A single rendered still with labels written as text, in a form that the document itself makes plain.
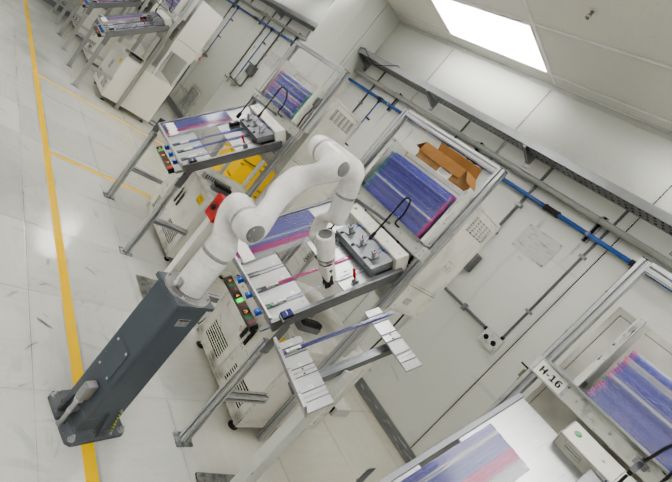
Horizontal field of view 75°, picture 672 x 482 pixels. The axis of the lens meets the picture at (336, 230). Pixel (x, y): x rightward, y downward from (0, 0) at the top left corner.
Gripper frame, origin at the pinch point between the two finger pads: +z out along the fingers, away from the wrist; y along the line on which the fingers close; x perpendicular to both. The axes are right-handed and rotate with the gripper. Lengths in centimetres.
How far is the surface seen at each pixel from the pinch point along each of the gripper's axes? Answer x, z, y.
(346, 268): -14.0, 1.7, 5.0
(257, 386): 44, 50, -4
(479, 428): -15, 2, -88
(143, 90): 12, 71, 460
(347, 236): -23.7, -3.7, 20.2
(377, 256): -28.5, -4.3, -0.6
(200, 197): 25, 33, 146
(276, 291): 23.0, -0.3, 7.0
